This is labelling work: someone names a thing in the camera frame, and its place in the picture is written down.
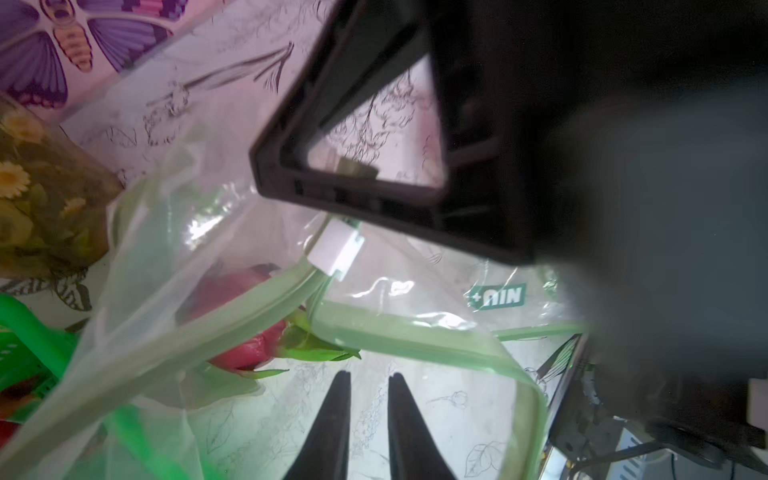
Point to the red dragon fruit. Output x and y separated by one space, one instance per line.
248 317

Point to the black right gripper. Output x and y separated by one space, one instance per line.
658 169

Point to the clear zip-top bag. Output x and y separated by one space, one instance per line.
368 289

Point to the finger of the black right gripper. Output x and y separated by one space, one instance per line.
508 83

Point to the green plastic basket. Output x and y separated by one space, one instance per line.
34 357

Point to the potted green leafy plant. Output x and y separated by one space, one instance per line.
54 199

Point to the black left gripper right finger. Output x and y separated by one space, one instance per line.
412 451

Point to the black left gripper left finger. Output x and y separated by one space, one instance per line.
325 452

